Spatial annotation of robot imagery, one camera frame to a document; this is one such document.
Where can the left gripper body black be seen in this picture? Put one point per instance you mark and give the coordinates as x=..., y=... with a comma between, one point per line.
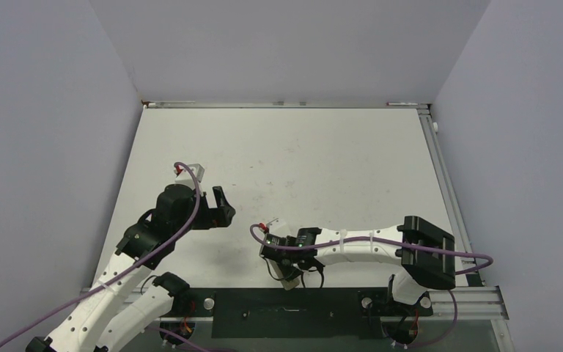
x=206, y=218

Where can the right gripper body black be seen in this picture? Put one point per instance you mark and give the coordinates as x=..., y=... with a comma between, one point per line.
x=287, y=270

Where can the white grey remote control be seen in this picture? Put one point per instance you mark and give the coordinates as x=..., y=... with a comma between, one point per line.
x=288, y=275

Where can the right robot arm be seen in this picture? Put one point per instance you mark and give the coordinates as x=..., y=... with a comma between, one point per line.
x=421, y=252

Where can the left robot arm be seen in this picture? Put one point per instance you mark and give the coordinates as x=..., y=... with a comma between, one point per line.
x=97, y=323

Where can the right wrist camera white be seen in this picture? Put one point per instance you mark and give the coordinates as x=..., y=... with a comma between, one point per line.
x=279, y=227

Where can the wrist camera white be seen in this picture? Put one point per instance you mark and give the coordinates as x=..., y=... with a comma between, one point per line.
x=188, y=173
x=279, y=227

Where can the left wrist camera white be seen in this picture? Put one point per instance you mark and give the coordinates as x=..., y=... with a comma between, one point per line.
x=188, y=173

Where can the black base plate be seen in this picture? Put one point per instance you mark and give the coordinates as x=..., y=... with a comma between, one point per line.
x=301, y=313

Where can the aluminium rail back edge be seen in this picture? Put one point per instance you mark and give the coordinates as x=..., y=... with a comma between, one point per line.
x=280, y=104

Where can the aluminium rail edge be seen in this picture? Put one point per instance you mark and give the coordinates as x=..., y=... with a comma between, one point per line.
x=280, y=104
x=476, y=300

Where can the aluminium rail right edge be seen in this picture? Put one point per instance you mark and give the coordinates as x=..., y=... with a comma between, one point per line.
x=476, y=300

